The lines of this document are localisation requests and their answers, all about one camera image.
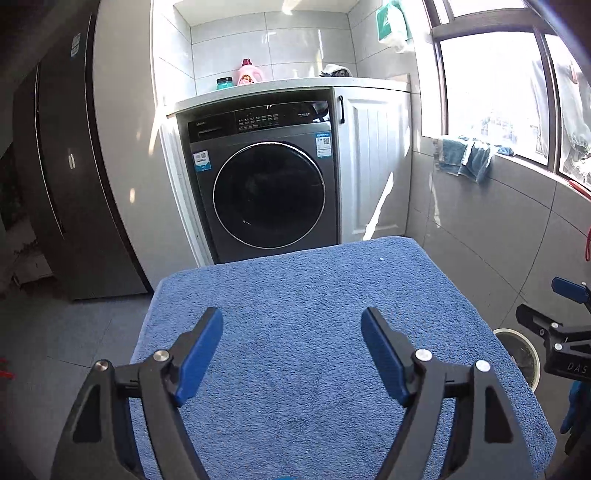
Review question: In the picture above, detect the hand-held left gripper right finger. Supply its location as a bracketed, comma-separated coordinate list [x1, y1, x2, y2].
[360, 307, 534, 480]

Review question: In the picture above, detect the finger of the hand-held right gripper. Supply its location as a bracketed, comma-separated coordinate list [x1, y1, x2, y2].
[516, 304, 566, 337]
[551, 277, 591, 305]

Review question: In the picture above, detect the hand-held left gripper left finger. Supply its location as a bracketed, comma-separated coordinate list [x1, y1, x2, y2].
[50, 307, 225, 480]

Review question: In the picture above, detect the white round trash bin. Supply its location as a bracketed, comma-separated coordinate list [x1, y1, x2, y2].
[493, 328, 541, 393]

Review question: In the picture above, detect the person's right hand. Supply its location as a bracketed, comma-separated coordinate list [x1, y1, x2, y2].
[560, 381, 591, 435]

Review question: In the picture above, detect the blue towel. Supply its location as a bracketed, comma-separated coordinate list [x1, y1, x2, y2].
[129, 236, 557, 480]

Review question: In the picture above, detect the dark grey washing machine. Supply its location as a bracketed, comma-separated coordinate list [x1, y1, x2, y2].
[178, 99, 340, 264]

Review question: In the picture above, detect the light blue cloth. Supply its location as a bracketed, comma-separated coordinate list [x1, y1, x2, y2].
[436, 136, 468, 177]

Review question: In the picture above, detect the grey hanging garment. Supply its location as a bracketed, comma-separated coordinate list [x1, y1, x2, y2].
[531, 46, 591, 162]

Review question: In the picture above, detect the white cabinet door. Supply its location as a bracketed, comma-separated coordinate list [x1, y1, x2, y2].
[332, 90, 411, 243]

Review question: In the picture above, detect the window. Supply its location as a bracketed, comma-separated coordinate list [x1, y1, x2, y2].
[422, 0, 591, 188]

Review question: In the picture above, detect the dark refrigerator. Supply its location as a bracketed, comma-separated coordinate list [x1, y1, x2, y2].
[11, 11, 153, 301]

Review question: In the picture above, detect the white countertop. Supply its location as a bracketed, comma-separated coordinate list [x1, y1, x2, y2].
[166, 74, 411, 116]

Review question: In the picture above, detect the pink detergent bottle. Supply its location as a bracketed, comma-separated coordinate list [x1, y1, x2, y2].
[238, 58, 265, 86]

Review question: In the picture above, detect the green and white hanging bag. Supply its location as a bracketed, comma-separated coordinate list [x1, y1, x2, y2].
[376, 0, 415, 52]

